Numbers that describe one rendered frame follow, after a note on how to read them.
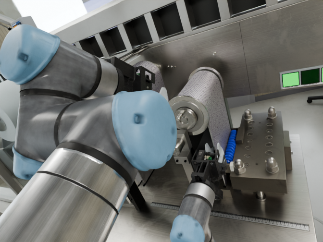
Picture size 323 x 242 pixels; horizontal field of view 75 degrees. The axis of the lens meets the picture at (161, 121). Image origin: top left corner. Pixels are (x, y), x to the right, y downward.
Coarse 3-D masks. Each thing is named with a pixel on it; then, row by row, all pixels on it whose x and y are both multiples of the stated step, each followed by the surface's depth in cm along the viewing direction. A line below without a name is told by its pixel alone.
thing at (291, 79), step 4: (284, 76) 79; (288, 76) 78; (292, 76) 78; (296, 76) 77; (284, 80) 79; (288, 80) 79; (292, 80) 78; (296, 80) 78; (284, 84) 80; (288, 84) 80; (292, 84) 79; (296, 84) 78
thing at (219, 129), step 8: (224, 104) 86; (216, 112) 74; (224, 112) 85; (216, 120) 74; (224, 120) 84; (216, 128) 73; (224, 128) 83; (216, 136) 72; (224, 136) 82; (216, 144) 71; (224, 144) 81; (224, 152) 80
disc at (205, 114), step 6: (180, 96) 64; (186, 96) 63; (174, 102) 65; (192, 102) 63; (198, 102) 62; (204, 108) 62; (204, 114) 63; (204, 120) 65; (204, 126) 66; (192, 132) 69; (198, 132) 68
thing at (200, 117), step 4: (176, 104) 65; (180, 104) 65; (184, 104) 64; (188, 104) 63; (192, 104) 63; (172, 108) 67; (176, 108) 66; (192, 108) 64; (196, 108) 63; (196, 112) 64; (200, 112) 63; (200, 116) 64; (200, 120) 65; (196, 124) 66; (200, 124) 66; (180, 128) 70; (192, 128) 68; (196, 128) 67
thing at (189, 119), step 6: (180, 108) 65; (186, 108) 64; (174, 114) 65; (186, 114) 64; (192, 114) 63; (180, 120) 66; (186, 120) 65; (192, 120) 64; (180, 126) 67; (186, 126) 66; (192, 126) 65
